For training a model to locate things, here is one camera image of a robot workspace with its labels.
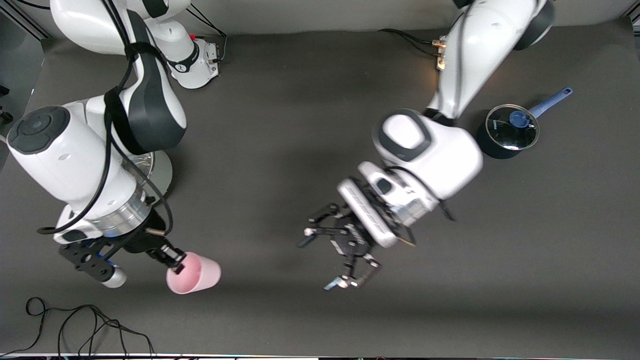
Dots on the dark grey table cover sheet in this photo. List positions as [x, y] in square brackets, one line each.
[300, 125]

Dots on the glass lid with blue knob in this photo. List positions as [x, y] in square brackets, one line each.
[505, 132]

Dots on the glass lid with grey knob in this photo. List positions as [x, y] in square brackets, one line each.
[142, 167]

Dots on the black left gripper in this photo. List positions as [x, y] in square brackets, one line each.
[353, 242]

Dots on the pink plastic cup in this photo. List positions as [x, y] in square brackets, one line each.
[197, 274]

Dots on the dark blue saucepan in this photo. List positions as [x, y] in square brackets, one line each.
[487, 145]

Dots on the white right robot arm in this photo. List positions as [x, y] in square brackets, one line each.
[65, 155]

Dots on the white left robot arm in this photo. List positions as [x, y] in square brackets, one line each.
[450, 145]

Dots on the black frame rail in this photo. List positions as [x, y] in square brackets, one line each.
[30, 25]

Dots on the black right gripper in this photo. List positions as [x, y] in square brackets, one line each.
[141, 242]

